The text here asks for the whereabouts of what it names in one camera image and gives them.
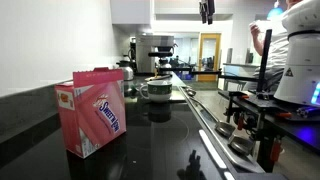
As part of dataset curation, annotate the marker pen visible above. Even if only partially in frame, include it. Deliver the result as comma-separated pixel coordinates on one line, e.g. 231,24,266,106
145,74,173,82

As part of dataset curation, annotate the pink Sweet'N Low box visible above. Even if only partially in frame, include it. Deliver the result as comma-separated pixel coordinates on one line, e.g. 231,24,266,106
54,66,128,159

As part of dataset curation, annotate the silver stove knob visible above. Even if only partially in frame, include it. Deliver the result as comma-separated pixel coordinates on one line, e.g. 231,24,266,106
185,87,198,98
227,134,255,156
214,121,236,138

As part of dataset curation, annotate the black glass stove top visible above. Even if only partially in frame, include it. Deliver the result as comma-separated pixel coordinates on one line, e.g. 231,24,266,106
0,75,234,180

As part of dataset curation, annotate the person's hand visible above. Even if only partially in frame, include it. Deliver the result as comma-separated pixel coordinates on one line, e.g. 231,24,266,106
249,21,262,38

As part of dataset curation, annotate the yellow framed glass door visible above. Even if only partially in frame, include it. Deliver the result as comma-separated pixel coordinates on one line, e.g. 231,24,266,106
197,32,222,83

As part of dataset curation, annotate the blue pendant lamp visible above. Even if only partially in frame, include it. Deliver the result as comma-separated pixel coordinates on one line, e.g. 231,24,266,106
266,0,285,20

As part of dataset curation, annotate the silver coffee machine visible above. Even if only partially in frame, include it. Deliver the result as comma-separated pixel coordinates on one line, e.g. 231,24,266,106
135,34,176,75

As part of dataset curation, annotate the black upright pole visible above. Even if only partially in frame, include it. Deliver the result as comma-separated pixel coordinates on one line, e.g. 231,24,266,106
256,28,273,94

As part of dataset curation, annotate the white mug with green band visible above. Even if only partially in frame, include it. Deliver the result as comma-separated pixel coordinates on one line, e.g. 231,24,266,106
138,79,174,103

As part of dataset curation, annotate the silver kettle with black lid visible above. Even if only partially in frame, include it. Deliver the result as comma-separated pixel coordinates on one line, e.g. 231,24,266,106
116,59,135,82

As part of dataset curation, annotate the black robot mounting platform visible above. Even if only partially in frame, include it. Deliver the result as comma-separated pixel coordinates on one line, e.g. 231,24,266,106
217,89,320,173

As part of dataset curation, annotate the white wall cabinet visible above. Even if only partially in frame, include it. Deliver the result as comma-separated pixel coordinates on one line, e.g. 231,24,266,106
110,0,152,25

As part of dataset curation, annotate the orange handled clamp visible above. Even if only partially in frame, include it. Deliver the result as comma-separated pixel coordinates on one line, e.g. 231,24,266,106
269,137,283,164
236,112,246,132

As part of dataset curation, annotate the silver stove handle bar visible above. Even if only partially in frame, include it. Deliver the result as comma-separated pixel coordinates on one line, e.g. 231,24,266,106
179,85,265,174

